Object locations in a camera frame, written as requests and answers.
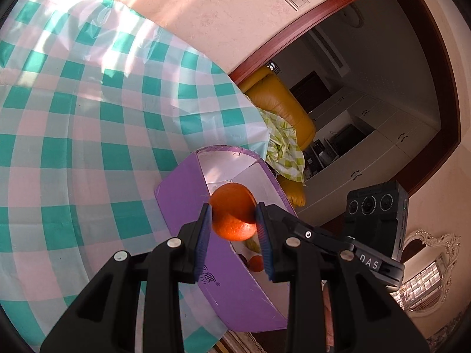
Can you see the ornate framed mirror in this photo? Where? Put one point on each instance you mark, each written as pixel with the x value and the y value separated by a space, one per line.
pixel 423 279

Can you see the wooden door frame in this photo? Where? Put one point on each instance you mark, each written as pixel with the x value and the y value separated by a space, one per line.
pixel 294 31

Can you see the teal checked tablecloth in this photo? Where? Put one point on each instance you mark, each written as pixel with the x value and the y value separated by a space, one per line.
pixel 92 136

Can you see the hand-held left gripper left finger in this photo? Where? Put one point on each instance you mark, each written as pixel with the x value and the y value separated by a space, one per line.
pixel 203 242

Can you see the round ceiling light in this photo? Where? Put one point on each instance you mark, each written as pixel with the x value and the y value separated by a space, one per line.
pixel 353 16

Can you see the green checked cloth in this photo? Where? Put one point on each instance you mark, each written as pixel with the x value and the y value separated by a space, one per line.
pixel 287 147

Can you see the wall light switch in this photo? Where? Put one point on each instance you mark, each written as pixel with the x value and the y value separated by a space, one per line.
pixel 297 0

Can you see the dark wooden door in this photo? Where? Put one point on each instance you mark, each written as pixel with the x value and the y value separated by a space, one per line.
pixel 309 90

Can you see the black television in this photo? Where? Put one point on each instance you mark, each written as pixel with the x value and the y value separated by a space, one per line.
pixel 346 139

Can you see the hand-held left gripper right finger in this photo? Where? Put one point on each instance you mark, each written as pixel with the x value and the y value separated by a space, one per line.
pixel 265 250

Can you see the small plastic-wrapped yellow-green pear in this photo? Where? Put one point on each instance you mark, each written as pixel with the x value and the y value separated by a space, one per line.
pixel 252 245

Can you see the small orange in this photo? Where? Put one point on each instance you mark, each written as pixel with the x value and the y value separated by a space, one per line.
pixel 256 264

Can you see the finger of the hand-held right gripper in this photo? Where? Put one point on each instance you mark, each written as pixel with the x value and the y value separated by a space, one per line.
pixel 320 239

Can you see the purple cardboard box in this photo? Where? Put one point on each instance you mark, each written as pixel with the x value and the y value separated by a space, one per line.
pixel 184 198

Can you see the yellow leather sofa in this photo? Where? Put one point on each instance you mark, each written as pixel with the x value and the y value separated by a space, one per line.
pixel 279 99

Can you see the dark brown date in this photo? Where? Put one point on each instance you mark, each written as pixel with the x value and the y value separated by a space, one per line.
pixel 243 258

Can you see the white wardrobe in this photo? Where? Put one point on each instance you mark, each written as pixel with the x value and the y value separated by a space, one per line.
pixel 386 136

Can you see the large orange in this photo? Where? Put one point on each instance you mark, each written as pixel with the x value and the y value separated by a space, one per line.
pixel 231 209

